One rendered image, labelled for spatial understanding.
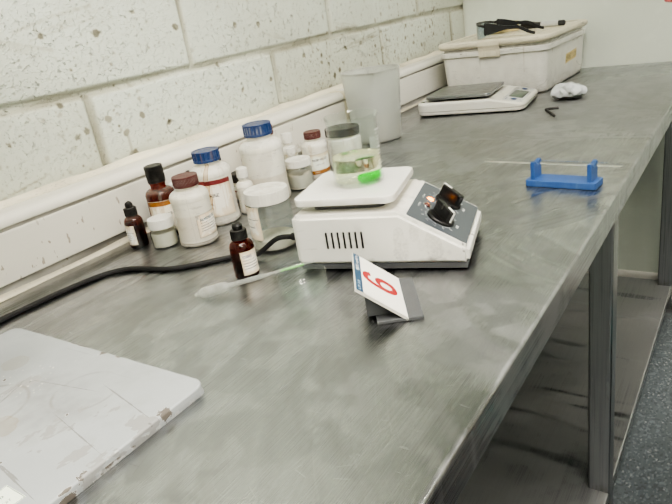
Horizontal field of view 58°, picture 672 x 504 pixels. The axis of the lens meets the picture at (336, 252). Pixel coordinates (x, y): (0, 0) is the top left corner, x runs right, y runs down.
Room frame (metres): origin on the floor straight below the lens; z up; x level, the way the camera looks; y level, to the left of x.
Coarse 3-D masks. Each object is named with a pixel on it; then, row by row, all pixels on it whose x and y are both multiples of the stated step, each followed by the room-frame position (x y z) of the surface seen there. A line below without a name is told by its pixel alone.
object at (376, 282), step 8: (360, 264) 0.58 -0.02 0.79; (368, 264) 0.59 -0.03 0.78; (368, 272) 0.57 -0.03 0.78; (376, 272) 0.58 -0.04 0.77; (384, 272) 0.59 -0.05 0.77; (368, 280) 0.55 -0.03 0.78; (376, 280) 0.56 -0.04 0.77; (384, 280) 0.57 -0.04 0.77; (392, 280) 0.58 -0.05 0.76; (368, 288) 0.53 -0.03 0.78; (376, 288) 0.54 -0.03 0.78; (384, 288) 0.55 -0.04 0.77; (392, 288) 0.56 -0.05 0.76; (376, 296) 0.52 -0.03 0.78; (384, 296) 0.53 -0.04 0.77; (392, 296) 0.54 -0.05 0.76; (392, 304) 0.52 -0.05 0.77; (400, 304) 0.53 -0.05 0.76
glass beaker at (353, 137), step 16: (352, 112) 0.74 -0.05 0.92; (368, 112) 0.73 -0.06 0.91; (336, 128) 0.68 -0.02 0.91; (352, 128) 0.68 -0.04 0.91; (368, 128) 0.68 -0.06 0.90; (336, 144) 0.69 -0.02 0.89; (352, 144) 0.68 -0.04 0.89; (368, 144) 0.68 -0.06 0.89; (336, 160) 0.69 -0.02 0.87; (352, 160) 0.68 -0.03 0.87; (368, 160) 0.68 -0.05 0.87; (336, 176) 0.69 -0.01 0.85; (352, 176) 0.68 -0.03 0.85; (368, 176) 0.68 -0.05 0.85; (384, 176) 0.71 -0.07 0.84
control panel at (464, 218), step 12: (420, 192) 0.70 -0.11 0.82; (432, 192) 0.71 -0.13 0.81; (420, 204) 0.66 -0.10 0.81; (432, 204) 0.68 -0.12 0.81; (468, 204) 0.71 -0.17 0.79; (420, 216) 0.63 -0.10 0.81; (456, 216) 0.66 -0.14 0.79; (468, 216) 0.68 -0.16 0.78; (444, 228) 0.62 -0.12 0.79; (456, 228) 0.63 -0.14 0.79; (468, 228) 0.64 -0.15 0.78
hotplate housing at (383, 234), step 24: (408, 192) 0.69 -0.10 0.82; (312, 216) 0.66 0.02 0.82; (336, 216) 0.65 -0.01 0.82; (360, 216) 0.64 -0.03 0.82; (384, 216) 0.63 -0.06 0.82; (408, 216) 0.62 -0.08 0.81; (480, 216) 0.71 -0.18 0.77; (312, 240) 0.66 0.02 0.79; (336, 240) 0.65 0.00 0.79; (360, 240) 0.64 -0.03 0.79; (384, 240) 0.63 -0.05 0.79; (408, 240) 0.62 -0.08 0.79; (432, 240) 0.61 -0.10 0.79; (456, 240) 0.61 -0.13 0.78; (336, 264) 0.66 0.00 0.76; (384, 264) 0.63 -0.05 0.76; (408, 264) 0.62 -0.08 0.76; (432, 264) 0.61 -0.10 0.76; (456, 264) 0.60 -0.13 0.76
